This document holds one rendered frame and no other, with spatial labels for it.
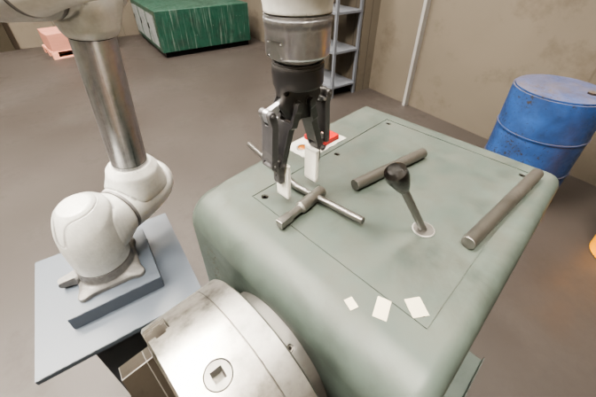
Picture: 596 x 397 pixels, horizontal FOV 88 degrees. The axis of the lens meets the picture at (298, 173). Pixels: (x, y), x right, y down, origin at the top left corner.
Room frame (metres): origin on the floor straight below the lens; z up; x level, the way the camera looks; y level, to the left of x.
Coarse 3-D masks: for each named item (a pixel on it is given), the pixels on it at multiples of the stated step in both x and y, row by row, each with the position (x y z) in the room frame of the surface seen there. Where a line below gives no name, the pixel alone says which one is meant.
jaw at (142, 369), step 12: (156, 336) 0.20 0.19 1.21; (132, 360) 0.18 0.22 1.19; (144, 360) 0.18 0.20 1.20; (120, 372) 0.17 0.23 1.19; (132, 372) 0.16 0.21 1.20; (144, 372) 0.16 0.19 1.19; (156, 372) 0.17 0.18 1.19; (132, 384) 0.15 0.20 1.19; (144, 384) 0.15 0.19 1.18; (156, 384) 0.16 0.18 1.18; (168, 384) 0.16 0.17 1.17; (132, 396) 0.14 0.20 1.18; (144, 396) 0.15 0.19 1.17; (156, 396) 0.15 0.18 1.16; (168, 396) 0.15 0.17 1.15
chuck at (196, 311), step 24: (168, 312) 0.25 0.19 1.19; (192, 312) 0.23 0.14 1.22; (216, 312) 0.22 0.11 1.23; (144, 336) 0.21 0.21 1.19; (168, 336) 0.19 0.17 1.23; (192, 336) 0.19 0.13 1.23; (216, 336) 0.19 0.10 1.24; (240, 336) 0.19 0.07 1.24; (168, 360) 0.16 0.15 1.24; (192, 360) 0.16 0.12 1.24; (240, 360) 0.16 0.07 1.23; (192, 384) 0.14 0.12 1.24; (240, 384) 0.14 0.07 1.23; (264, 384) 0.14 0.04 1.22
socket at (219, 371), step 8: (216, 360) 0.16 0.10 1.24; (224, 360) 0.16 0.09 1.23; (208, 368) 0.15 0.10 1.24; (216, 368) 0.15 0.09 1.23; (224, 368) 0.15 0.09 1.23; (208, 376) 0.15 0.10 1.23; (216, 376) 0.16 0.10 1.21; (224, 376) 0.15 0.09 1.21; (232, 376) 0.15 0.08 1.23; (208, 384) 0.14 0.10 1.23; (216, 384) 0.15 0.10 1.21; (224, 384) 0.14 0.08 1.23; (216, 392) 0.13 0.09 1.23
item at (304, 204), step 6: (318, 186) 0.44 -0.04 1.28; (312, 192) 0.42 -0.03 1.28; (318, 192) 0.42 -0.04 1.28; (324, 192) 0.43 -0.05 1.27; (306, 198) 0.40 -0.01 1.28; (312, 198) 0.41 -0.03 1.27; (300, 204) 0.39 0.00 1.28; (306, 204) 0.39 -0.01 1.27; (312, 204) 0.40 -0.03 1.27; (294, 210) 0.38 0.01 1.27; (300, 210) 0.38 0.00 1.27; (306, 210) 0.39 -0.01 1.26; (282, 216) 0.36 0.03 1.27; (288, 216) 0.36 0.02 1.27; (294, 216) 0.37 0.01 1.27; (276, 222) 0.36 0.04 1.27; (282, 222) 0.35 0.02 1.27; (288, 222) 0.36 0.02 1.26; (282, 228) 0.35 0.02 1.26
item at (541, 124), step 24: (528, 96) 1.93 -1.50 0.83; (552, 96) 1.87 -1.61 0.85; (576, 96) 1.87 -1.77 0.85; (504, 120) 2.03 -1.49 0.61; (528, 120) 1.87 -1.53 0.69; (552, 120) 1.78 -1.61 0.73; (576, 120) 1.74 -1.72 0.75; (504, 144) 1.93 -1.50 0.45; (528, 144) 1.81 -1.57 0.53; (552, 144) 1.75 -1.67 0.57; (576, 144) 1.74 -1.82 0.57; (552, 168) 1.73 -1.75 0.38
